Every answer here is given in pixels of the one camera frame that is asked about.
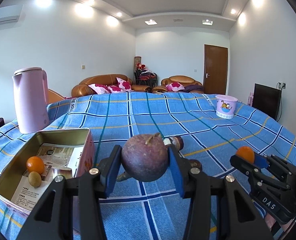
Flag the black monitor screen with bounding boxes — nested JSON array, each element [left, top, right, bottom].
[[252, 83, 282, 120]]

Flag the purple passion fruit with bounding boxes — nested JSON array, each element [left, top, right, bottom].
[[121, 133, 169, 182]]

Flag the brown leather armchair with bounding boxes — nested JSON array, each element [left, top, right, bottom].
[[152, 75, 204, 94]]

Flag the white wall air conditioner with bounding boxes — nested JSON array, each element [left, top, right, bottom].
[[0, 5, 23, 25]]

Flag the small orange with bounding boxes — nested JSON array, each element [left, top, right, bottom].
[[26, 156, 45, 174]]

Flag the brown leather chair by kettle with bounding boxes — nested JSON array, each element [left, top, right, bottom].
[[48, 89, 65, 104]]

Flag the stacked dark chairs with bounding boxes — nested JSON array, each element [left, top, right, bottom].
[[134, 63, 158, 88]]

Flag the brown-green kiwi fruit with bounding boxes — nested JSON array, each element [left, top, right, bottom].
[[28, 171, 42, 188]]

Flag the brown wooden door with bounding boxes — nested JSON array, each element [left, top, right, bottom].
[[203, 44, 228, 94]]

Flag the brown leather long sofa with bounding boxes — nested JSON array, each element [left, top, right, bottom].
[[71, 74, 152, 98]]

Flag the pink electric kettle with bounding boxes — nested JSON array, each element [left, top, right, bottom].
[[12, 67, 49, 134]]

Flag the dark striped fruit upright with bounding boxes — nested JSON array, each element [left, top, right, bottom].
[[163, 136, 184, 151]]

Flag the pink cartoon cup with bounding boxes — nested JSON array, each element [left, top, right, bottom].
[[216, 94, 238, 119]]

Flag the printed leaflet in tin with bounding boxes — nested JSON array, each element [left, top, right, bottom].
[[11, 143, 83, 211]]

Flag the pink floral armchair pillow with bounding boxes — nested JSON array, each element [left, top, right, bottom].
[[165, 82, 185, 92]]

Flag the pink metal tin box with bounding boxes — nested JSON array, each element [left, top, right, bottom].
[[0, 128, 95, 216]]

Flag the pink floral pillow left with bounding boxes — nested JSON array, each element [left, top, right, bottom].
[[88, 83, 111, 95]]

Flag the right hand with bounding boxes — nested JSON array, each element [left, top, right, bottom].
[[264, 213, 291, 231]]

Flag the pink floral pillow right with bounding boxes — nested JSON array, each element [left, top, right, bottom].
[[117, 77, 132, 92]]

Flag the pink floral pillow middle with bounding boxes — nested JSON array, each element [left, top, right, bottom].
[[107, 85, 126, 94]]

